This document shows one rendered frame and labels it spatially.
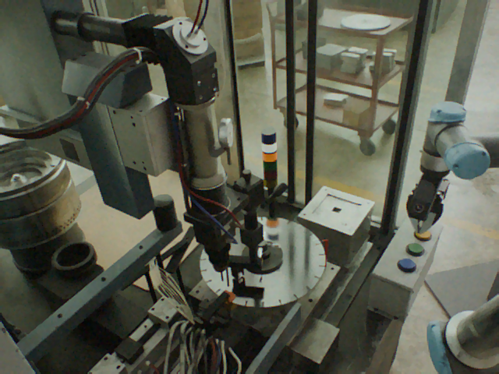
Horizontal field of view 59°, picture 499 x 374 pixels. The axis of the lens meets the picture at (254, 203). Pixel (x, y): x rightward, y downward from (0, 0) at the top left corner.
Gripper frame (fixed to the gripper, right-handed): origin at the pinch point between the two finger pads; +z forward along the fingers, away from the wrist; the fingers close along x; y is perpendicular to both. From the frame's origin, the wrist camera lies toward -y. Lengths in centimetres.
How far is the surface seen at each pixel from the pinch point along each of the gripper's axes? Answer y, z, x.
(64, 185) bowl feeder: -39, -6, 96
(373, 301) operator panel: -13.2, 18.3, 5.2
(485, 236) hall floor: 128, 98, -15
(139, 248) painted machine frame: -48, -7, 55
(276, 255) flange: -25.7, 1.2, 28.9
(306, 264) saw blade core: -23.8, 2.2, 20.9
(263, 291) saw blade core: -37.2, 2.2, 25.7
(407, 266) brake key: -7.6, 6.5, -0.5
